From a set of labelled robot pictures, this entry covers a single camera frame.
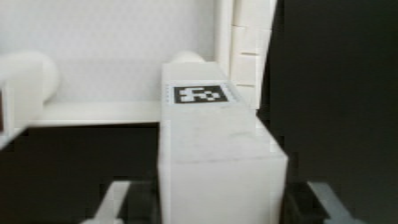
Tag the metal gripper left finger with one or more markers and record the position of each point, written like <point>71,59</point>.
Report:
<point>105,216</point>

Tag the white desk top tray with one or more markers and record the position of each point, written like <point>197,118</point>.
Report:
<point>108,39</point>

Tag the white front fence bar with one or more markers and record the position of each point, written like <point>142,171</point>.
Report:
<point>252,18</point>

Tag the white leg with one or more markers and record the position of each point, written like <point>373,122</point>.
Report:
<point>28,83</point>
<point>220,159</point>

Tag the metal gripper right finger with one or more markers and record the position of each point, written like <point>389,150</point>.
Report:
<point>312,205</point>

